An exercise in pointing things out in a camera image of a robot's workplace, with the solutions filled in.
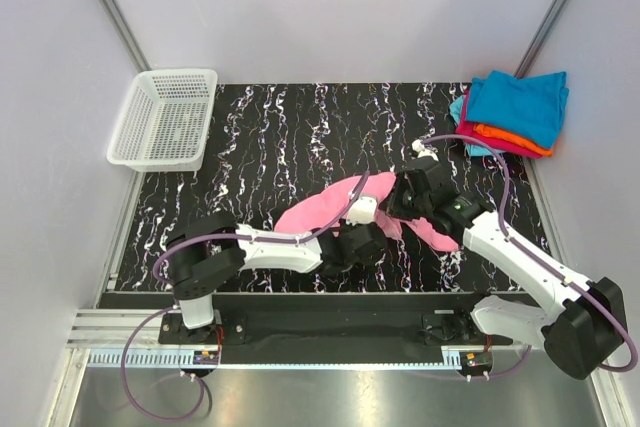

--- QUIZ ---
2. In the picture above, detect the orange folded t shirt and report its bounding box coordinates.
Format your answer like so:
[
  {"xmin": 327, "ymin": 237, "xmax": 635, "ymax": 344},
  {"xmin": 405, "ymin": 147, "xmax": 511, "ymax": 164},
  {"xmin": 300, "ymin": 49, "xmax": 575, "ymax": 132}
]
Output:
[{"xmin": 473, "ymin": 123, "xmax": 554, "ymax": 158}]

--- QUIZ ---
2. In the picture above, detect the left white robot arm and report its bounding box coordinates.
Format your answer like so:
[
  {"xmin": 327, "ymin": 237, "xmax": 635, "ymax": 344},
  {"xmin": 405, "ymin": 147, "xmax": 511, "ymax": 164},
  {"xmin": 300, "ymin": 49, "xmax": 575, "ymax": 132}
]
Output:
[{"xmin": 153, "ymin": 211, "xmax": 387, "ymax": 343}]

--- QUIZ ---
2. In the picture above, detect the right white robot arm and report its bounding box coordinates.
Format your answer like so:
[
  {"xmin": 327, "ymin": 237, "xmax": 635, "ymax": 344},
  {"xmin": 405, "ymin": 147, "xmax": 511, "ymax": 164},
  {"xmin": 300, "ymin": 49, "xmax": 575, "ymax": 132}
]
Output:
[{"xmin": 383, "ymin": 169, "xmax": 638, "ymax": 380}]

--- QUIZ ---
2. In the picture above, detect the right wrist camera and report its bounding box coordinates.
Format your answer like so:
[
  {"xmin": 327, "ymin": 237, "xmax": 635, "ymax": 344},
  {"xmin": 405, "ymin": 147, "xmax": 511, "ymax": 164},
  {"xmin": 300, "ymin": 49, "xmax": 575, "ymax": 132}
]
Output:
[{"xmin": 407, "ymin": 139, "xmax": 444, "ymax": 184}]

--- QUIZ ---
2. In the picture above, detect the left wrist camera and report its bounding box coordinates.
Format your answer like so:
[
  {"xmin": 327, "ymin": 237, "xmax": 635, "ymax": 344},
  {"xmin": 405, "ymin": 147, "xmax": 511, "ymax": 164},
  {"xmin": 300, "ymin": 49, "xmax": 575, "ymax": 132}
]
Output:
[{"xmin": 344, "ymin": 195, "xmax": 378, "ymax": 225}]

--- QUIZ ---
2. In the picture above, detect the black marbled table mat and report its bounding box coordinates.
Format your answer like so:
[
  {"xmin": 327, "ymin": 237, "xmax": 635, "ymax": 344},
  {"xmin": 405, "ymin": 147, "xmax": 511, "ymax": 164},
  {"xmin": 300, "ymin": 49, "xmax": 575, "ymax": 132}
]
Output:
[{"xmin": 107, "ymin": 82, "xmax": 550, "ymax": 293}]

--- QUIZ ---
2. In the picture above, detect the cyan folded t shirt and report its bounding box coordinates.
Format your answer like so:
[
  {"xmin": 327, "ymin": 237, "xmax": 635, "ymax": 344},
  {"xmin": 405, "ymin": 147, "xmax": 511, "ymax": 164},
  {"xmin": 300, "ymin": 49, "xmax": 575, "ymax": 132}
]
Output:
[{"xmin": 449, "ymin": 93, "xmax": 493, "ymax": 157}]

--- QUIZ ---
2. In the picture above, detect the white plastic basket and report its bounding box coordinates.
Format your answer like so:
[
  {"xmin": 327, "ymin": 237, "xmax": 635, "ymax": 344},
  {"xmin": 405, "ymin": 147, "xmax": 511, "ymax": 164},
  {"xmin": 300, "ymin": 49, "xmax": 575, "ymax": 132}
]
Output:
[{"xmin": 106, "ymin": 68, "xmax": 218, "ymax": 173}]

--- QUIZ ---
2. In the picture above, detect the magenta folded t shirt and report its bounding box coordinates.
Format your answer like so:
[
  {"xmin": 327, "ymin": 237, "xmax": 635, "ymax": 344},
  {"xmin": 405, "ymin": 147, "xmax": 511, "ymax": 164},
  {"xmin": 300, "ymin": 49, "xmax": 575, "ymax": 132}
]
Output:
[{"xmin": 449, "ymin": 92, "xmax": 551, "ymax": 159}]

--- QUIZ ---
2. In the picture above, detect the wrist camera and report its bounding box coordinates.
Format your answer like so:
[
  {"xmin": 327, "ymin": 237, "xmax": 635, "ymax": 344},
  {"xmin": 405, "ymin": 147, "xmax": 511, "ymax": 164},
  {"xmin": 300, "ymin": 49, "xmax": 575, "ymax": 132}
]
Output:
[
  {"xmin": 407, "ymin": 139, "xmax": 444, "ymax": 184},
  {"xmin": 344, "ymin": 195, "xmax": 378, "ymax": 225}
]

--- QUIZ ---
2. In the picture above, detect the blue folded t shirt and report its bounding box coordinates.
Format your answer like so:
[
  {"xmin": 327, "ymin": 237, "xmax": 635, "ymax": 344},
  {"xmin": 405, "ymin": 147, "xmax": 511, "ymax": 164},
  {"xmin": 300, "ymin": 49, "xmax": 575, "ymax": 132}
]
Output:
[{"xmin": 466, "ymin": 71, "xmax": 569, "ymax": 149}]

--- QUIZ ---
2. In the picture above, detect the pink t shirt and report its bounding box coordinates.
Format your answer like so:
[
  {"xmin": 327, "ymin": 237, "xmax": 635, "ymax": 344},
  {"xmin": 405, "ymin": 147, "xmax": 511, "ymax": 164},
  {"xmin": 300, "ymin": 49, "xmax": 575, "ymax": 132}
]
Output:
[{"xmin": 274, "ymin": 172, "xmax": 459, "ymax": 252}]

